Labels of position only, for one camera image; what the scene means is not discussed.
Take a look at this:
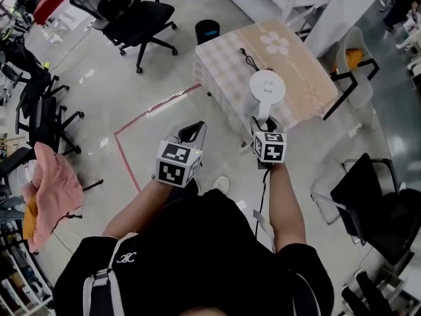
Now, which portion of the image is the orange cloth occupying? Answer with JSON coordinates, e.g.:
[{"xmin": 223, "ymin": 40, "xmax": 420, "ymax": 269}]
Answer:
[{"xmin": 21, "ymin": 194, "xmax": 39, "ymax": 241}]

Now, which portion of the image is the orange cushion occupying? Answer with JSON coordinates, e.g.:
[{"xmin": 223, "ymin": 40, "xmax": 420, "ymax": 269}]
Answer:
[{"xmin": 332, "ymin": 48, "xmax": 364, "ymax": 74}]

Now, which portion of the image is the pink checkered tablecloth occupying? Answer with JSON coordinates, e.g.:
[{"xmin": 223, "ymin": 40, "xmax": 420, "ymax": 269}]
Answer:
[{"xmin": 192, "ymin": 18, "xmax": 339, "ymax": 142}]

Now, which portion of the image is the red box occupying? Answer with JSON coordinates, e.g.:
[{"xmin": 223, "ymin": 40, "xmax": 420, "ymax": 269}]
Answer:
[{"xmin": 32, "ymin": 0, "xmax": 76, "ymax": 26}]

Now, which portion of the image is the person's white shoe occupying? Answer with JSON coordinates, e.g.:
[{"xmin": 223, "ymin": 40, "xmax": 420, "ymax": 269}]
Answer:
[{"xmin": 212, "ymin": 174, "xmax": 230, "ymax": 192}]

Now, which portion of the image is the black waste bin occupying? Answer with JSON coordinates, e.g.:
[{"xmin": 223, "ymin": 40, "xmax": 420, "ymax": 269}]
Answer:
[{"xmin": 194, "ymin": 19, "xmax": 221, "ymax": 46}]

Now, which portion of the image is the pink cloth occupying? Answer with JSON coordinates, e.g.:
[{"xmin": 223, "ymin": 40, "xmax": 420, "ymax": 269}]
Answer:
[{"xmin": 20, "ymin": 141, "xmax": 84, "ymax": 253}]

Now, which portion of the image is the person's left forearm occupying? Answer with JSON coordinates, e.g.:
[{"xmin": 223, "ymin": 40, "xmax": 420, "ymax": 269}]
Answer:
[{"xmin": 101, "ymin": 178, "xmax": 174, "ymax": 240}]

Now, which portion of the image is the black swivel chair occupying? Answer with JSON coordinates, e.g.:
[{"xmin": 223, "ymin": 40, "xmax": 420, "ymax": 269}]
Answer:
[{"xmin": 14, "ymin": 73, "xmax": 86, "ymax": 155}]

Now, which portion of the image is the black power cable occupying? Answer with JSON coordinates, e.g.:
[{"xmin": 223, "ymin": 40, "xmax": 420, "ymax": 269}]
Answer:
[{"xmin": 239, "ymin": 47, "xmax": 274, "ymax": 72}]

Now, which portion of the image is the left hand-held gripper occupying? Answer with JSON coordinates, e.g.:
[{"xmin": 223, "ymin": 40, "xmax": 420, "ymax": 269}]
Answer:
[{"xmin": 155, "ymin": 120, "xmax": 209, "ymax": 189}]

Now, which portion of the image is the person's black shirt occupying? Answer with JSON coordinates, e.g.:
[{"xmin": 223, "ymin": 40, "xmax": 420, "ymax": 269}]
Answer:
[{"xmin": 51, "ymin": 188, "xmax": 335, "ymax": 316}]

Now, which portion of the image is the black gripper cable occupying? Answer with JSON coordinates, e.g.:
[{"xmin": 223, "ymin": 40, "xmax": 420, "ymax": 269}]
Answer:
[{"xmin": 254, "ymin": 165, "xmax": 274, "ymax": 240}]

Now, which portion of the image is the grey backpack strap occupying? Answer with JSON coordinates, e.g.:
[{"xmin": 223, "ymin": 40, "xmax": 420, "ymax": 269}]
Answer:
[{"xmin": 82, "ymin": 232, "xmax": 139, "ymax": 316}]

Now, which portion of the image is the black cantilever visitor chair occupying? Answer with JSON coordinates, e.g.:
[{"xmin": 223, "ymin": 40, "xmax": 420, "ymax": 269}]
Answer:
[{"xmin": 310, "ymin": 152, "xmax": 421, "ymax": 267}]

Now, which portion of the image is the person's right forearm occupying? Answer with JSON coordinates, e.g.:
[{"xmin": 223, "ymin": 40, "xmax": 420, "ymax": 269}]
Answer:
[{"xmin": 267, "ymin": 161, "xmax": 308, "ymax": 253}]

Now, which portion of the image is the white electric kettle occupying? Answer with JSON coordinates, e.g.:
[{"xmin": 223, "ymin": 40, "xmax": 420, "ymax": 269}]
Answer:
[{"xmin": 243, "ymin": 69, "xmax": 287, "ymax": 125}]

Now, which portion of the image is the black mesh office chair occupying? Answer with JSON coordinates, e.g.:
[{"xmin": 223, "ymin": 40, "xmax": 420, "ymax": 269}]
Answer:
[{"xmin": 69, "ymin": 0, "xmax": 179, "ymax": 75}]

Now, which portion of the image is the grey armchair with black frame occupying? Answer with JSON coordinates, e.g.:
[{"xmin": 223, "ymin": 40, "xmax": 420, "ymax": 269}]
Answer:
[{"xmin": 322, "ymin": 26, "xmax": 381, "ymax": 122}]

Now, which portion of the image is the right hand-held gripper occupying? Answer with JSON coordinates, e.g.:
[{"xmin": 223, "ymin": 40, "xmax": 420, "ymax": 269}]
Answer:
[{"xmin": 249, "ymin": 115, "xmax": 287, "ymax": 171}]

